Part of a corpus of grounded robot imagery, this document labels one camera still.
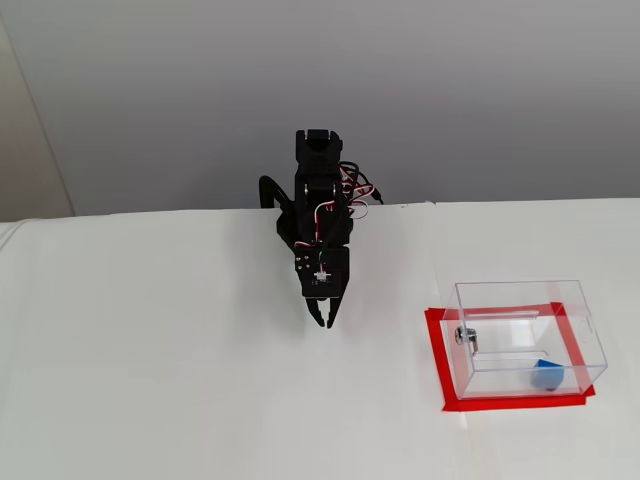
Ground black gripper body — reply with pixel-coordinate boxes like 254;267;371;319
292;244;350;300

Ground thin multicolour camera wire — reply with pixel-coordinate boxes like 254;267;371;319
293;199;334;274

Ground red white black servo cables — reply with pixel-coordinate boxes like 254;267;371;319
338;160;385;221

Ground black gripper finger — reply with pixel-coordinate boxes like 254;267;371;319
302;297;325;328
323;293;346;330

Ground black table clamp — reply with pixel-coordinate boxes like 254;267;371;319
258;174;294;214

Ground silver cam lock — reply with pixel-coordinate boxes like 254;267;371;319
453;327;482;357

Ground red tape frame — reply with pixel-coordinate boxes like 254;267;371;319
424;301;597;414

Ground transparent plastic box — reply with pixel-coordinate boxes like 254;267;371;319
442;279;610;401

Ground blue lego brick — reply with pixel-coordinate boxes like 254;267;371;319
529;358;565;392

